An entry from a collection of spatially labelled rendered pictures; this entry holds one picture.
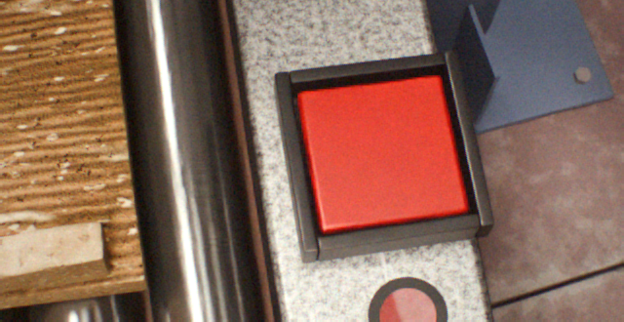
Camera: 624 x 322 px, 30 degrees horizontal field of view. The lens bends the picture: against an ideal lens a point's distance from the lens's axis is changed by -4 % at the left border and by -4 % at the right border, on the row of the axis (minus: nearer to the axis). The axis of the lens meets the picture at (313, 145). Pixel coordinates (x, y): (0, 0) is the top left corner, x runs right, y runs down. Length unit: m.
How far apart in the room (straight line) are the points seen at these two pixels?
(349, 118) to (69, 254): 0.13
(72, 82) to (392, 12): 0.14
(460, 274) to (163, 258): 0.12
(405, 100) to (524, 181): 1.01
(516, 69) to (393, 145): 1.06
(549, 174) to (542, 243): 0.09
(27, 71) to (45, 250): 0.09
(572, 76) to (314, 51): 1.06
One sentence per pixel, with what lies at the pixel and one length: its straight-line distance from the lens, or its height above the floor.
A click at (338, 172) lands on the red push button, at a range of 0.48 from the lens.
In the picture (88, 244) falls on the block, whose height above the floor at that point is 0.96.
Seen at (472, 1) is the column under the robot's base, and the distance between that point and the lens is 1.40.
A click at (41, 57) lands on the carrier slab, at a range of 0.50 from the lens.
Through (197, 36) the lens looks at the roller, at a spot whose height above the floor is 0.92.
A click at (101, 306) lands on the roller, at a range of 0.48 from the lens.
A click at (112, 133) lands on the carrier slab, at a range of 0.48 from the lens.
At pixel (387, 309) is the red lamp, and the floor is 0.92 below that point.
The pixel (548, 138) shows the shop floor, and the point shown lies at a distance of 1.53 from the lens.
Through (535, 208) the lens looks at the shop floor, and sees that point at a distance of 1.49.
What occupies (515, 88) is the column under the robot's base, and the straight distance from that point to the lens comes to 1.53.
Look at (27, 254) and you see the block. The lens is 0.44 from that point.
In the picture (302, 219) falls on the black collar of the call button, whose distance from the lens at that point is 0.47.
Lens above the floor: 1.38
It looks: 69 degrees down
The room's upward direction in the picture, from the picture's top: 8 degrees clockwise
